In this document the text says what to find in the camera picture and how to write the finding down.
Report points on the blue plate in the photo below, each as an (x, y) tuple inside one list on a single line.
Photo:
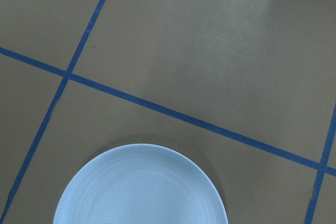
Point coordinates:
[(140, 183)]

